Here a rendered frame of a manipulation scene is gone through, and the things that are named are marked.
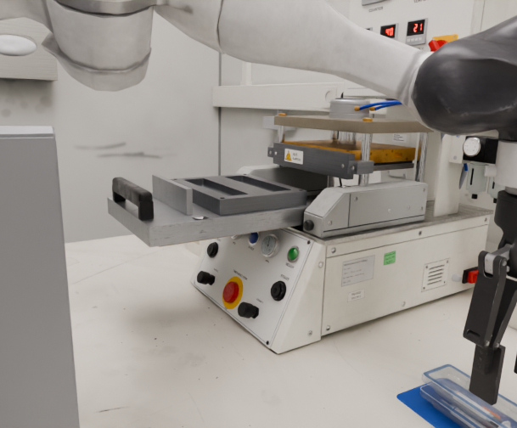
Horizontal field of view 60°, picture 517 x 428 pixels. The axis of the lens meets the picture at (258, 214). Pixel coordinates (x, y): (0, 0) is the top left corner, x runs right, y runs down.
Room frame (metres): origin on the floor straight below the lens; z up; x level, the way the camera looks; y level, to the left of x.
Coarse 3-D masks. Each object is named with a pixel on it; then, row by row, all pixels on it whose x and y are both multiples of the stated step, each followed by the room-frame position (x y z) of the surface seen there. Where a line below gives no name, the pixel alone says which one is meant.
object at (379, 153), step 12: (348, 132) 0.90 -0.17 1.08; (300, 144) 0.91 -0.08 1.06; (312, 144) 0.89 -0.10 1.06; (324, 144) 0.89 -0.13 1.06; (336, 144) 0.90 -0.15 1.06; (348, 144) 0.90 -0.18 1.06; (360, 144) 0.91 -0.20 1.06; (372, 144) 0.92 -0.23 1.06; (384, 144) 0.93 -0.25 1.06; (372, 156) 0.82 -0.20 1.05; (384, 156) 0.83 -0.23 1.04; (396, 156) 0.85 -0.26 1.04; (408, 156) 0.87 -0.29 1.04; (384, 168) 0.84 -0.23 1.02; (396, 168) 0.85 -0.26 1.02
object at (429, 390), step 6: (426, 390) 0.52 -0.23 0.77; (432, 390) 0.52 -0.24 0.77; (432, 396) 0.51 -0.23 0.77; (438, 396) 0.51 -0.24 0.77; (444, 402) 0.50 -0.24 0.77; (450, 408) 0.49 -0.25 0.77; (456, 408) 0.49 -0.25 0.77; (462, 414) 0.48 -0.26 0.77; (468, 420) 0.47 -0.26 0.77; (474, 420) 0.47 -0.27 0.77; (480, 426) 0.46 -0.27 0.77
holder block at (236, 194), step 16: (224, 176) 0.87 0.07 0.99; (240, 176) 0.89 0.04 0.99; (208, 192) 0.71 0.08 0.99; (224, 192) 0.77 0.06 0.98; (240, 192) 0.72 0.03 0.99; (256, 192) 0.72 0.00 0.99; (272, 192) 0.72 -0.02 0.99; (288, 192) 0.72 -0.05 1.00; (304, 192) 0.74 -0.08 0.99; (208, 208) 0.69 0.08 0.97; (224, 208) 0.66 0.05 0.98; (240, 208) 0.67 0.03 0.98; (256, 208) 0.69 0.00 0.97; (272, 208) 0.71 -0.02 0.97
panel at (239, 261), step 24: (216, 240) 0.90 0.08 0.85; (240, 240) 0.84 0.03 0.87; (288, 240) 0.73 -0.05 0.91; (312, 240) 0.69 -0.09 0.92; (216, 264) 0.86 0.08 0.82; (240, 264) 0.80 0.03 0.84; (264, 264) 0.75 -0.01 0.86; (288, 264) 0.71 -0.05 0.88; (216, 288) 0.83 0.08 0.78; (240, 288) 0.77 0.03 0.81; (264, 288) 0.72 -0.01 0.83; (288, 288) 0.68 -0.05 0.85; (264, 312) 0.69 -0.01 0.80; (264, 336) 0.67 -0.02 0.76
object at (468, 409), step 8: (424, 376) 0.52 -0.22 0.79; (432, 384) 0.51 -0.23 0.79; (440, 392) 0.50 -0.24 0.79; (448, 392) 0.49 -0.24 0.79; (448, 400) 0.50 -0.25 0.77; (456, 400) 0.48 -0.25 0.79; (464, 408) 0.47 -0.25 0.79; (472, 408) 0.46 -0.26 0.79; (472, 416) 0.47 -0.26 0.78; (480, 416) 0.45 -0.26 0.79; (488, 424) 0.44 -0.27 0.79; (496, 424) 0.43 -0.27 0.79
